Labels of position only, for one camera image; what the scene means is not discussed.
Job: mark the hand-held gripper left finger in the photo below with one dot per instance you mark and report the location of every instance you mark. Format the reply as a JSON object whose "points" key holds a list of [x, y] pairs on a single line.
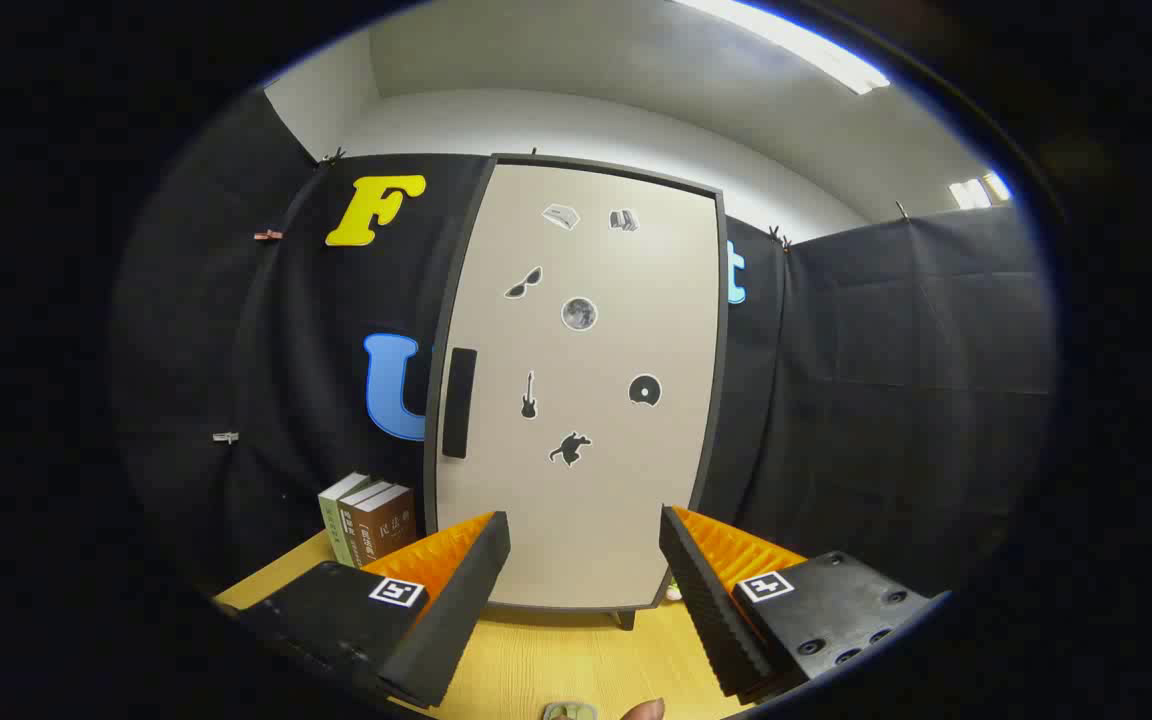
{"points": [[456, 620]]}

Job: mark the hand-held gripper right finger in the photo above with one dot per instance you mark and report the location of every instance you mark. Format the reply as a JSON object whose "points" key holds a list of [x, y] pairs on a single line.
{"points": [[711, 610]]}

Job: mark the thick brown book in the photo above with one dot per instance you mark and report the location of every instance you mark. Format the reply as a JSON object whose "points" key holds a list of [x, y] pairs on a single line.
{"points": [[386, 525]]}

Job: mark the green book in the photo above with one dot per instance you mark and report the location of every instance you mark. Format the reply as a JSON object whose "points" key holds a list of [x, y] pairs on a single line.
{"points": [[331, 525]]}

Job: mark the dark grey cabinet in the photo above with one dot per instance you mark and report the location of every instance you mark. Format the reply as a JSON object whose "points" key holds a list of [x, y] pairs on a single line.
{"points": [[436, 420]]}

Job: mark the black backdrop cloth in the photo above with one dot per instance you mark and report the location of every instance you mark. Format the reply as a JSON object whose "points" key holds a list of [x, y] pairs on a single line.
{"points": [[886, 380]]}

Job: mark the small ceiling light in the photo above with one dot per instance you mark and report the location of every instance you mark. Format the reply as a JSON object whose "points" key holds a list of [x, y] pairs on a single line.
{"points": [[971, 192]]}

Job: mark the long ceiling light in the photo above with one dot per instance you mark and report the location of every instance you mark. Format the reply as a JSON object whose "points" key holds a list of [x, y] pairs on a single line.
{"points": [[796, 40]]}

